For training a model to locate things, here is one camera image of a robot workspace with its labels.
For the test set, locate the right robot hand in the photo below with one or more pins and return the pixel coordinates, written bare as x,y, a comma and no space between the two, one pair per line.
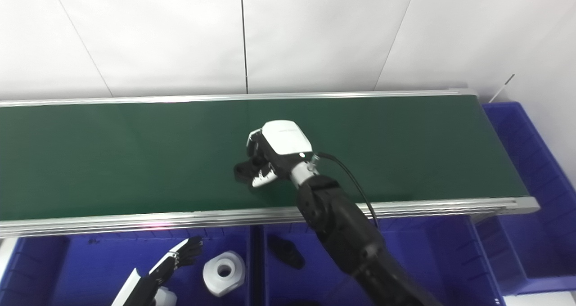
285,139

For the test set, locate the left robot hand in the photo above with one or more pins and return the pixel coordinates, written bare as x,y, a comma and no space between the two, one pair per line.
135,290

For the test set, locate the black flange part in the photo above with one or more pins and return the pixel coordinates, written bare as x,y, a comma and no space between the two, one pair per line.
243,171

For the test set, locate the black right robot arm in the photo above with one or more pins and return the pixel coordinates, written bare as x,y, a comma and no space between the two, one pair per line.
346,234

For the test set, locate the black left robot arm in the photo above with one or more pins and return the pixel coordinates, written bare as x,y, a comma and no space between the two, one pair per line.
150,302

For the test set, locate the blue plastic bin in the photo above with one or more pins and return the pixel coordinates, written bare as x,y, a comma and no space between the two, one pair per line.
90,270
441,261
540,198

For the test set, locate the green conveyor belt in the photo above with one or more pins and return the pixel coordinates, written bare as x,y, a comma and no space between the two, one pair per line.
135,157
135,220

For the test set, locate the white round part with hole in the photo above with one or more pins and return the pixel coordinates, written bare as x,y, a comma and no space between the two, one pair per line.
223,272

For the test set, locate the black part in bin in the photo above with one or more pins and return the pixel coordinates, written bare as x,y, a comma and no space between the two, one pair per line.
286,252

